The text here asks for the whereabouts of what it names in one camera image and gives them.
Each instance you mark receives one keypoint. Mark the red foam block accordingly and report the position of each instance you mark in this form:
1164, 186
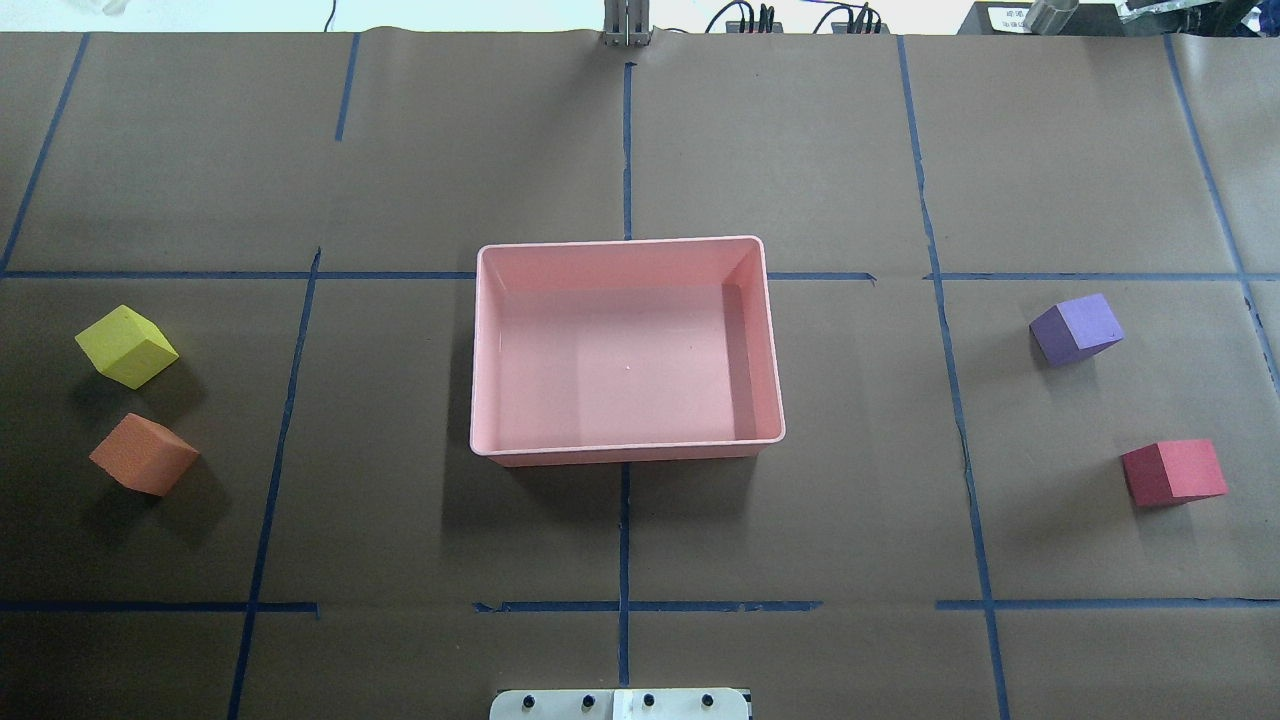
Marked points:
1172, 472

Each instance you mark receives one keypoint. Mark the pink plastic bin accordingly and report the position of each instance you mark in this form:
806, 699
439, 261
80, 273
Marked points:
624, 351

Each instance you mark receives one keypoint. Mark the orange foam block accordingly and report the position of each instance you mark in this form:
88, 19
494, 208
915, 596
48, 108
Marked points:
144, 456

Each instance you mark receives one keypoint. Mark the purple foam block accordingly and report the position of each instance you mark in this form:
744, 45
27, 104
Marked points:
1076, 329

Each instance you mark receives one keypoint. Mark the grey aluminium post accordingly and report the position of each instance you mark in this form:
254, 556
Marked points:
626, 23

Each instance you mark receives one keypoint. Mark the yellow foam block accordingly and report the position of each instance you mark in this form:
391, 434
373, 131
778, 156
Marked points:
126, 347

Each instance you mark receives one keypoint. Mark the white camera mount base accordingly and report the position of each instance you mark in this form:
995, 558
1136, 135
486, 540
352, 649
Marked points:
623, 703

